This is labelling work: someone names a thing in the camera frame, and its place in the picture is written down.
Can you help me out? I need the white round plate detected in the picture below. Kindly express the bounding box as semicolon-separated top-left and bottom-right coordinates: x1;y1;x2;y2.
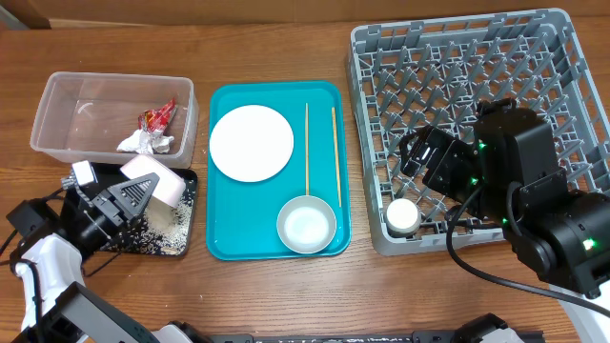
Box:
209;105;295;183

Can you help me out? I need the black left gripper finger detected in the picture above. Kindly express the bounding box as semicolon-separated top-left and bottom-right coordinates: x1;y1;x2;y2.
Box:
107;172;160;214
103;218;142;249

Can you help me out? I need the wooden chopstick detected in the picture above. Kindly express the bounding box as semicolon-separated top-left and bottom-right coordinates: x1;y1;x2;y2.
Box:
304;103;310;196
331;107;342;208

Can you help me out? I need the teal plastic tray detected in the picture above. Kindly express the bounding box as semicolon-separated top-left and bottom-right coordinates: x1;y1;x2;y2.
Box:
206;80;352;261

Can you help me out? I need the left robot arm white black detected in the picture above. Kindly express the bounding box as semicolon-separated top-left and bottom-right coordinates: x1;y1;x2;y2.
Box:
7;171;204;342

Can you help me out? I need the clear plastic bin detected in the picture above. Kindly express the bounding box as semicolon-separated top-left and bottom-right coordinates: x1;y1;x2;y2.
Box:
30;71;199;169

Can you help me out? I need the pile of rice grains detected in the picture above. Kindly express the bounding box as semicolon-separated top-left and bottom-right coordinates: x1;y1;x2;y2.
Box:
105;190;195;256

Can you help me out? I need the grey small bowl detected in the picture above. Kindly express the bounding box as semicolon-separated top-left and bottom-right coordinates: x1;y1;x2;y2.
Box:
276;195;337;254

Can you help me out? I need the black rail at bottom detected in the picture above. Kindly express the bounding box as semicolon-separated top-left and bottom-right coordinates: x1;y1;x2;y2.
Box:
209;313;544;343

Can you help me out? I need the right wooden chopstick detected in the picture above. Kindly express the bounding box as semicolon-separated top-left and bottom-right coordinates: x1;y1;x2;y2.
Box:
331;107;342;208

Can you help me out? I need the grey dishwasher rack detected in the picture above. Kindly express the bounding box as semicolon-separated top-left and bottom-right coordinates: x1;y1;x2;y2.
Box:
347;9;609;256

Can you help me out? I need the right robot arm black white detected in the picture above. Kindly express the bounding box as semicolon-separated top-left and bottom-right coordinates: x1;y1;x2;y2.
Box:
399;98;609;342

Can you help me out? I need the black plastic tray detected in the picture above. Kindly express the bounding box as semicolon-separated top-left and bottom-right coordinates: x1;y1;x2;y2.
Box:
61;156;198;256

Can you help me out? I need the white tissue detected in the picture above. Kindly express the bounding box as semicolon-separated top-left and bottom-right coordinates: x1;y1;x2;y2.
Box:
116;129;174;154

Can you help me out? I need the white paper cup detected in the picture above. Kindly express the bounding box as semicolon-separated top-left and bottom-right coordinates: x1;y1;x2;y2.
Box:
385;198;421;237

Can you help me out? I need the left wooden chopstick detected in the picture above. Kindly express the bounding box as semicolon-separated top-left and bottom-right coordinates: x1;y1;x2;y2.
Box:
304;103;310;196

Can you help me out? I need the red snack wrapper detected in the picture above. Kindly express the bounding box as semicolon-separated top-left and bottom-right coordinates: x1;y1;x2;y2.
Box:
138;98;176;133

